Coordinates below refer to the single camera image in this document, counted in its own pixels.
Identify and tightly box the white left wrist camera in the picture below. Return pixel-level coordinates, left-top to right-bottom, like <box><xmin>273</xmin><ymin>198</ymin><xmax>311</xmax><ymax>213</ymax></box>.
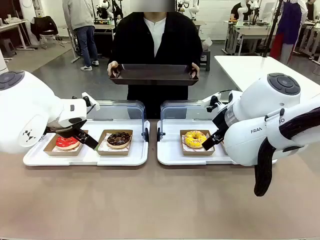
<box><xmin>81</xmin><ymin>91</ymin><xmax>101</xmax><ymax>112</ymax></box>

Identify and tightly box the large white table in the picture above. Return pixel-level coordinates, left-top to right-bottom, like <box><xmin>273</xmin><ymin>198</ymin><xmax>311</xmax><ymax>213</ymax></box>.
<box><xmin>214</xmin><ymin>54</ymin><xmax>320</xmax><ymax>92</ymax></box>

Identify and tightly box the person in black shirt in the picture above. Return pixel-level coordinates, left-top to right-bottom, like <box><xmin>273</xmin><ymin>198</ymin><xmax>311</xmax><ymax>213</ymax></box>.
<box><xmin>229</xmin><ymin>1</ymin><xmax>251</xmax><ymax>22</ymax></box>

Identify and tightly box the dark brown serving tray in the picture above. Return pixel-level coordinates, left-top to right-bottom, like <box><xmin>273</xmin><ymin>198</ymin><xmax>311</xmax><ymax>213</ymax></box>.
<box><xmin>108</xmin><ymin>63</ymin><xmax>200</xmax><ymax>87</ymax></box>

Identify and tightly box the person in black top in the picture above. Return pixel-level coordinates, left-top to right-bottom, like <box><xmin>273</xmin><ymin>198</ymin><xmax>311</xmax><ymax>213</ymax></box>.
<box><xmin>111</xmin><ymin>0</ymin><xmax>204</xmax><ymax>120</ymax></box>

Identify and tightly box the red glazed donut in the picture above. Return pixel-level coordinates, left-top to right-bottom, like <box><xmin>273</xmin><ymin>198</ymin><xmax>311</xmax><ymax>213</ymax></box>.
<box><xmin>55</xmin><ymin>135</ymin><xmax>81</xmax><ymax>151</ymax></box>

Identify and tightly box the yellow sprinkled donut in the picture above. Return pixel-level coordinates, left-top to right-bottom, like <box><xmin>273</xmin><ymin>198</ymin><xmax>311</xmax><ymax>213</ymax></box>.
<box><xmin>183</xmin><ymin>130</ymin><xmax>209</xmax><ymax>149</ymax></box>

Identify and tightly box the black tripod pole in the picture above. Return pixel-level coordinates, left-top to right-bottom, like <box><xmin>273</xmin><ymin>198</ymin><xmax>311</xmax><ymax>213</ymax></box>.
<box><xmin>261</xmin><ymin>0</ymin><xmax>285</xmax><ymax>58</ymax></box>

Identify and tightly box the grey background work table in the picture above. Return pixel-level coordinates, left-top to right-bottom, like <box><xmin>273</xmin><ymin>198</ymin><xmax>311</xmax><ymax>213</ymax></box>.
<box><xmin>223</xmin><ymin>19</ymin><xmax>276</xmax><ymax>57</ymax></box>

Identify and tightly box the white paper bag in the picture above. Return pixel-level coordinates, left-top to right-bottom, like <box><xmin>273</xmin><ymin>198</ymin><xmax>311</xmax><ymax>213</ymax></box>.
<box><xmin>201</xmin><ymin>37</ymin><xmax>214</xmax><ymax>51</ymax></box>

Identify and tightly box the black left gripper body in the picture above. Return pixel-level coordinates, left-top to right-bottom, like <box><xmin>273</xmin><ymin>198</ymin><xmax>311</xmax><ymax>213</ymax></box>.
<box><xmin>45</xmin><ymin>119</ymin><xmax>88</xmax><ymax>139</ymax></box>

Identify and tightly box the black background workbench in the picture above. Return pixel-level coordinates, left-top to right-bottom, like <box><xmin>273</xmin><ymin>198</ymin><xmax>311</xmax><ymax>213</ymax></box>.
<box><xmin>93</xmin><ymin>18</ymin><xmax>119</xmax><ymax>59</ymax></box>

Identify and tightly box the grey plastic stool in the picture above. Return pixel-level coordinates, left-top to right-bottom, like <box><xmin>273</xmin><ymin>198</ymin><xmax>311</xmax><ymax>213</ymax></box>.
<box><xmin>0</xmin><ymin>38</ymin><xmax>18</xmax><ymax>59</ymax></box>

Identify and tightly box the person's right hand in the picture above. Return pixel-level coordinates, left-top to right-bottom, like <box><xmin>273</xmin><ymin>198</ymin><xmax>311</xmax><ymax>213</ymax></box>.
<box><xmin>107</xmin><ymin>60</ymin><xmax>120</xmax><ymax>77</ymax></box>

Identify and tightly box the white printed paper liner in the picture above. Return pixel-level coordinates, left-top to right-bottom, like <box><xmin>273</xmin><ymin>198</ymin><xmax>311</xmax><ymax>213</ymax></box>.
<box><xmin>181</xmin><ymin>132</ymin><xmax>214</xmax><ymax>152</ymax></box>
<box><xmin>97</xmin><ymin>132</ymin><xmax>132</xmax><ymax>152</ymax></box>

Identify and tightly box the person's left hand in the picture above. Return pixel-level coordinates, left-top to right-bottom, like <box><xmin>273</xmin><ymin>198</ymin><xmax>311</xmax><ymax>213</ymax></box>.
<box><xmin>189</xmin><ymin>62</ymin><xmax>201</xmax><ymax>79</ymax></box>

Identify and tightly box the white background desk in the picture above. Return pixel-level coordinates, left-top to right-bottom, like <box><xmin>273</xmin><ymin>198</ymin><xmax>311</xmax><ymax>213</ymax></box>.
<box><xmin>0</xmin><ymin>19</ymin><xmax>36</xmax><ymax>52</ymax></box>

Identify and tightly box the white display tray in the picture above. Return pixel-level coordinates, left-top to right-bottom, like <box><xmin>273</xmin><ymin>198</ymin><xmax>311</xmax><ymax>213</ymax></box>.
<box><xmin>22</xmin><ymin>118</ymin><xmax>151</xmax><ymax>167</ymax></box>
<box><xmin>156</xmin><ymin>118</ymin><xmax>242</xmax><ymax>167</ymax></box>

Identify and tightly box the black cable sleeve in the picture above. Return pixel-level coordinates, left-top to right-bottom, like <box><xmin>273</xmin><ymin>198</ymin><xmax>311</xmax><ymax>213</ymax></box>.
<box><xmin>253</xmin><ymin>107</ymin><xmax>320</xmax><ymax>198</ymax></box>

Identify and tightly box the chocolate sprinkled donut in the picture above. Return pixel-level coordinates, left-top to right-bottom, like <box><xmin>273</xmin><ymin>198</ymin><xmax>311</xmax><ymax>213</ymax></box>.
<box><xmin>106</xmin><ymin>131</ymin><xmax>132</xmax><ymax>150</ymax></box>

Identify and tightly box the black jacket on chair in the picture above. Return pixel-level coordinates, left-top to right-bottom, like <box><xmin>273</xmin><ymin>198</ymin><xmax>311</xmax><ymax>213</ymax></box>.
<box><xmin>30</xmin><ymin>15</ymin><xmax>59</xmax><ymax>42</ymax></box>

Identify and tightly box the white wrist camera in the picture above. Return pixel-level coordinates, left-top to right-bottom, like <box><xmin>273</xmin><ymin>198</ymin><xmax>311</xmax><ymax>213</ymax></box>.
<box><xmin>201</xmin><ymin>90</ymin><xmax>235</xmax><ymax>113</ymax></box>
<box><xmin>81</xmin><ymin>91</ymin><xmax>101</xmax><ymax>112</ymax></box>

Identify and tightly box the person in purple apron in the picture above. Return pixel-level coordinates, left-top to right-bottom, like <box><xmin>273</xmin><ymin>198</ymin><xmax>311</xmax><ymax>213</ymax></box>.
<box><xmin>269</xmin><ymin>0</ymin><xmax>310</xmax><ymax>66</ymax></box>

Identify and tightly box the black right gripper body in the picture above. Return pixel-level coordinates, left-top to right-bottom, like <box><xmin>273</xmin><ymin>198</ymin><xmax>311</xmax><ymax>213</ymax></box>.
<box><xmin>211</xmin><ymin>106</ymin><xmax>230</xmax><ymax>135</ymax></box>

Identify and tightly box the man in grey hoodie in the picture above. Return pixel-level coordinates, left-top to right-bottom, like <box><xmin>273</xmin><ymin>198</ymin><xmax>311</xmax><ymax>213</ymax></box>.
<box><xmin>62</xmin><ymin>0</ymin><xmax>100</xmax><ymax>72</ymax></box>

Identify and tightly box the clear plastic display lid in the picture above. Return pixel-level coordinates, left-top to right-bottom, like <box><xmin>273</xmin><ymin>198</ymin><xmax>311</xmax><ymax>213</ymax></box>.
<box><xmin>156</xmin><ymin>99</ymin><xmax>227</xmax><ymax>142</ymax></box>
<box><xmin>85</xmin><ymin>99</ymin><xmax>151</xmax><ymax>142</ymax></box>

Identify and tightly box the black office chair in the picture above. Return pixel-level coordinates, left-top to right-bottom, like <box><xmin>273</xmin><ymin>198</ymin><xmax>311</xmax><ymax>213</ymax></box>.
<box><xmin>37</xmin><ymin>29</ymin><xmax>67</xmax><ymax>50</ymax></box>

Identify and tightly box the black stool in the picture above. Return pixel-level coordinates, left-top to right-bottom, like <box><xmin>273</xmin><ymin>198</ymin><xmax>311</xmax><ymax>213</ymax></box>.
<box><xmin>199</xmin><ymin>48</ymin><xmax>212</xmax><ymax>72</ymax></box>

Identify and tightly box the brown cardboard donut tray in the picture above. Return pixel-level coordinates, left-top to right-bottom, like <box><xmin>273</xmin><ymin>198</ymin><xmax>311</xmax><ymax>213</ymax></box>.
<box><xmin>179</xmin><ymin>129</ymin><xmax>217</xmax><ymax>157</ymax></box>
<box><xmin>42</xmin><ymin>129</ymin><xmax>89</xmax><ymax>157</ymax></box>
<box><xmin>95</xmin><ymin>128</ymin><xmax>134</xmax><ymax>157</ymax></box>

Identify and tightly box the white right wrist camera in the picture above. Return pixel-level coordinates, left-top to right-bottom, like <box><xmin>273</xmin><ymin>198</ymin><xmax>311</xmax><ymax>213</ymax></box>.
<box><xmin>201</xmin><ymin>90</ymin><xmax>235</xmax><ymax>113</ymax></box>

